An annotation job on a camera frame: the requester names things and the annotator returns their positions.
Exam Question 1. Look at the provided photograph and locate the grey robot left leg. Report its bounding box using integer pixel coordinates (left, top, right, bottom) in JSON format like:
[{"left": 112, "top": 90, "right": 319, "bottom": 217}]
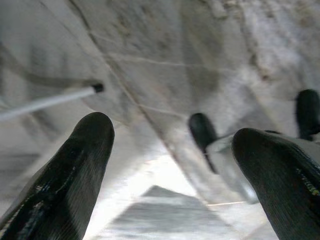
[{"left": 205, "top": 134, "right": 260, "bottom": 205}]

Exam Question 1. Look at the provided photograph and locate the white table leg tube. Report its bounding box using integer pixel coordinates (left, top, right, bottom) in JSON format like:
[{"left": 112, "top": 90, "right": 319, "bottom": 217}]
[{"left": 0, "top": 83, "right": 104, "bottom": 122}]

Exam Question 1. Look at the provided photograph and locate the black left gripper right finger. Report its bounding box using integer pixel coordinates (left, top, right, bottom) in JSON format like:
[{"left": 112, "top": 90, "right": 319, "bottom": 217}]
[{"left": 231, "top": 127, "right": 320, "bottom": 240}]

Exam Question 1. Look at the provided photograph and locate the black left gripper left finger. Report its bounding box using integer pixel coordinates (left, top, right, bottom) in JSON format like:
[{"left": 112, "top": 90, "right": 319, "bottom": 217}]
[{"left": 0, "top": 111, "right": 116, "bottom": 240}]

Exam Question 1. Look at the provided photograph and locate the black robot right foot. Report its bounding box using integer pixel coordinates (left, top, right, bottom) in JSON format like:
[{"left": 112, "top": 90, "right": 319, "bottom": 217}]
[{"left": 295, "top": 89, "right": 320, "bottom": 141}]

